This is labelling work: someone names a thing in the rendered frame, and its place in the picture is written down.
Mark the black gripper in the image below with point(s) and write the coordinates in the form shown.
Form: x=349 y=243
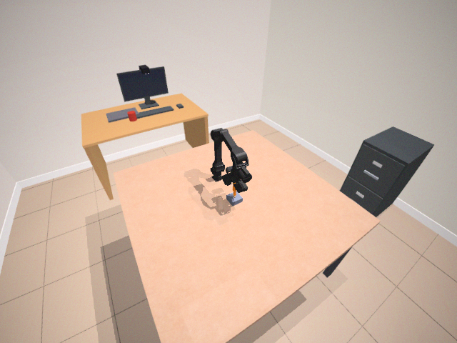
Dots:
x=239 y=185

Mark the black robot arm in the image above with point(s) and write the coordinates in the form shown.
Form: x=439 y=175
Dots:
x=238 y=155

